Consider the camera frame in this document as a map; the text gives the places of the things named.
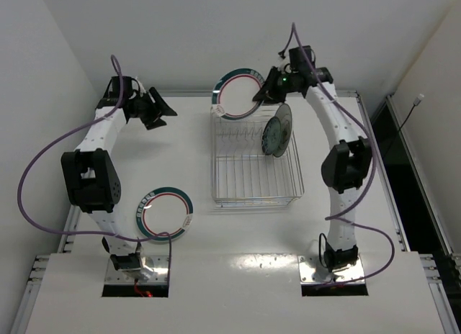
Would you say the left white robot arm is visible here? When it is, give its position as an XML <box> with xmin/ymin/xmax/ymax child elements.
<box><xmin>61</xmin><ymin>76</ymin><xmax>177</xmax><ymax>281</ymax></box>

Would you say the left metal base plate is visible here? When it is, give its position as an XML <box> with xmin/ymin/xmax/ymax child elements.
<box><xmin>104</xmin><ymin>256</ymin><xmax>169</xmax><ymax>286</ymax></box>

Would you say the red green ringed plate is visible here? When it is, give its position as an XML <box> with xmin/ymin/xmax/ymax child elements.
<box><xmin>135</xmin><ymin>186</ymin><xmax>194</xmax><ymax>243</ymax></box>
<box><xmin>211</xmin><ymin>68</ymin><xmax>264</xmax><ymax>121</ymax></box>

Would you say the metal base plate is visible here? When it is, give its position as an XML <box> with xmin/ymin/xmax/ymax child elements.
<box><xmin>297</xmin><ymin>256</ymin><xmax>364</xmax><ymax>286</ymax></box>
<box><xmin>104</xmin><ymin>256</ymin><xmax>169</xmax><ymax>286</ymax></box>

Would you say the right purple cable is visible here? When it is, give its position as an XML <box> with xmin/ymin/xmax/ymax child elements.
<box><xmin>279</xmin><ymin>22</ymin><xmax>395</xmax><ymax>288</ymax></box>

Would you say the blue floral plate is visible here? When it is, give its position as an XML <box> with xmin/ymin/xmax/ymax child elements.
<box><xmin>261</xmin><ymin>117</ymin><xmax>282</xmax><ymax>155</ymax></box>

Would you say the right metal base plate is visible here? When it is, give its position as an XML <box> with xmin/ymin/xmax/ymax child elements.
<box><xmin>297</xmin><ymin>256</ymin><xmax>364</xmax><ymax>286</ymax></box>

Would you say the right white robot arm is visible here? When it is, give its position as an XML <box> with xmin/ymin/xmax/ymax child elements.
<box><xmin>254</xmin><ymin>46</ymin><xmax>372</xmax><ymax>273</ymax></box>

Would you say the white plate dark rim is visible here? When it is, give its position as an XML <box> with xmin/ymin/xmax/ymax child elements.
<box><xmin>273</xmin><ymin>104</ymin><xmax>292</xmax><ymax>158</ymax></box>

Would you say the black base cable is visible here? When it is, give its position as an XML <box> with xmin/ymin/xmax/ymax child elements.
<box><xmin>318</xmin><ymin>232</ymin><xmax>331</xmax><ymax>268</ymax></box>

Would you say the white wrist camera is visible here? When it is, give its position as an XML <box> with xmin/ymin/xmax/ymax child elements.
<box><xmin>276</xmin><ymin>56</ymin><xmax>291</xmax><ymax>73</ymax></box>
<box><xmin>135</xmin><ymin>76</ymin><xmax>147</xmax><ymax>96</ymax></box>

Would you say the black cable white plug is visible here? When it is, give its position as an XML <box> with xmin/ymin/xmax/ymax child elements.
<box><xmin>382</xmin><ymin>94</ymin><xmax>424</xmax><ymax>161</ymax></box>

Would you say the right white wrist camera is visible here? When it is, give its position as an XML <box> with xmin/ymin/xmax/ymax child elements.
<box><xmin>276</xmin><ymin>56</ymin><xmax>291</xmax><ymax>73</ymax></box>

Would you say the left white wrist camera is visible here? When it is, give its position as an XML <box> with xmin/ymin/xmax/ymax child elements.
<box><xmin>135</xmin><ymin>76</ymin><xmax>147</xmax><ymax>96</ymax></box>

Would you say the wire dish rack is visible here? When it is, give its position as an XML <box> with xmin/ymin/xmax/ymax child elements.
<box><xmin>210</xmin><ymin>106</ymin><xmax>305</xmax><ymax>209</ymax></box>

